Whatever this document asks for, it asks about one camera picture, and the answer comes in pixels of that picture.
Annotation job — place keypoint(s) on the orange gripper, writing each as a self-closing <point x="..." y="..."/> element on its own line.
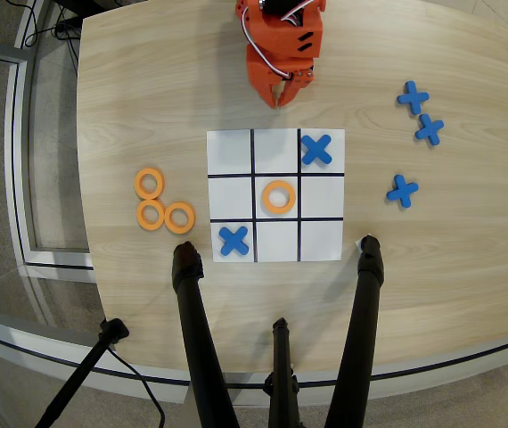
<point x="266" y="73"/>

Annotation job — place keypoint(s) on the blue foam cross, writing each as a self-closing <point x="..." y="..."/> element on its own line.
<point x="413" y="97"/>
<point x="316" y="150"/>
<point x="402" y="191"/>
<point x="235" y="241"/>
<point x="430" y="129"/>

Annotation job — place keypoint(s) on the white tic-tac-toe grid sheet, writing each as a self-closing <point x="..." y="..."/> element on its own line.
<point x="231" y="196"/>

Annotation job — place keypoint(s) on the small white tape piece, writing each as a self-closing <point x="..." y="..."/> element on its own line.
<point x="358" y="243"/>

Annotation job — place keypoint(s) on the short black tripod leg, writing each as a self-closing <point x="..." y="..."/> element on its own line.
<point x="282" y="379"/>

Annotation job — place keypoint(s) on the thin black stand leg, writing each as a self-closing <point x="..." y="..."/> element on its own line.
<point x="80" y="374"/>

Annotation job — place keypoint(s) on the grey metal floor frame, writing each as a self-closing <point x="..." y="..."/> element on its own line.
<point x="18" y="156"/>

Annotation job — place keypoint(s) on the black camera tripod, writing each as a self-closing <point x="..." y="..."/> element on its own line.
<point x="58" y="352"/>

